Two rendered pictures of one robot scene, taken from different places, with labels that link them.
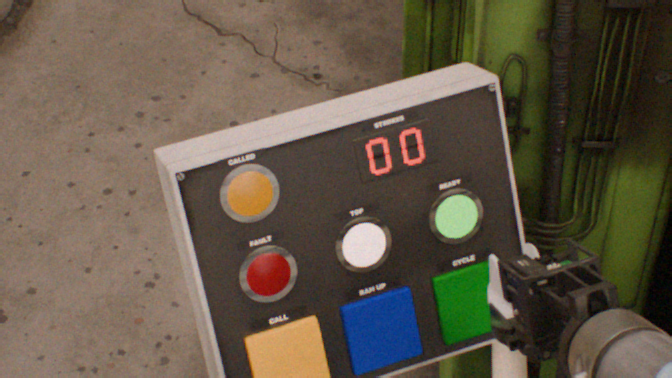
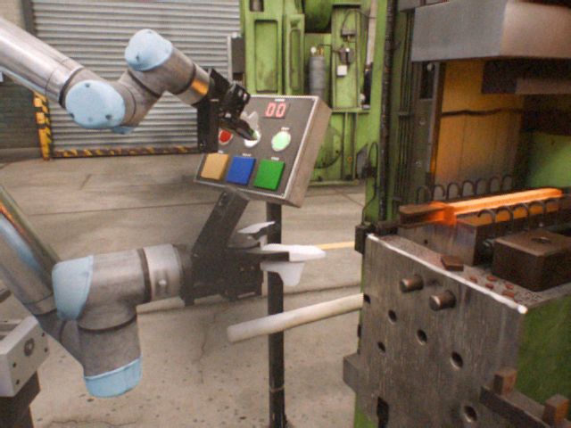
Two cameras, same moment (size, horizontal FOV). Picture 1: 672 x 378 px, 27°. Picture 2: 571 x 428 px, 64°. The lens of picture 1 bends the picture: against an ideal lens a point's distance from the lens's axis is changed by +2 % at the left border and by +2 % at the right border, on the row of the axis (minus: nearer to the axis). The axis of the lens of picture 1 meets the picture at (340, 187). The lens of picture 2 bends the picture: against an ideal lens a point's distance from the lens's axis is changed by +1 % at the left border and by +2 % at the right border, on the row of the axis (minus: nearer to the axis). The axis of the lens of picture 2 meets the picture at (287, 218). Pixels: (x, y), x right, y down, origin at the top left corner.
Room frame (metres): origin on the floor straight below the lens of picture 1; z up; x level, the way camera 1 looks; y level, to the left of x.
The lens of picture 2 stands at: (0.29, -1.12, 1.23)
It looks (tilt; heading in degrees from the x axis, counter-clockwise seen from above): 17 degrees down; 58
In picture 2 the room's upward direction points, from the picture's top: straight up
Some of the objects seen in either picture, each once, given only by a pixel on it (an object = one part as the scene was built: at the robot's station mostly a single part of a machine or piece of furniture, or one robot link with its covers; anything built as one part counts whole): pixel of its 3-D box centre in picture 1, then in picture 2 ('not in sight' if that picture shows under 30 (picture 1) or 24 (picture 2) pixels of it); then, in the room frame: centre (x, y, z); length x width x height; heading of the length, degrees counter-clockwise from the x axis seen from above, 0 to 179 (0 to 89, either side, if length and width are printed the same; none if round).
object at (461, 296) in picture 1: (470, 300); (269, 175); (0.85, -0.13, 1.01); 0.07 x 0.05 x 0.07; 110
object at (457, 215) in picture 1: (456, 216); (280, 140); (0.89, -0.12, 1.09); 0.05 x 0.03 x 0.04; 85
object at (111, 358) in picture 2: not in sight; (105, 345); (0.37, -0.52, 0.88); 0.11 x 0.08 x 0.11; 105
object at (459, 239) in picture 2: not in sight; (506, 215); (1.18, -0.58, 0.96); 0.42 x 0.20 x 0.09; 175
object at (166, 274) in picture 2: not in sight; (163, 272); (0.45, -0.54, 0.98); 0.08 x 0.05 x 0.08; 85
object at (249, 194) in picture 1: (249, 193); not in sight; (0.87, 0.09, 1.16); 0.05 x 0.03 x 0.04; 85
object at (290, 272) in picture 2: not in sight; (293, 267); (0.61, -0.61, 0.98); 0.09 x 0.03 x 0.06; 139
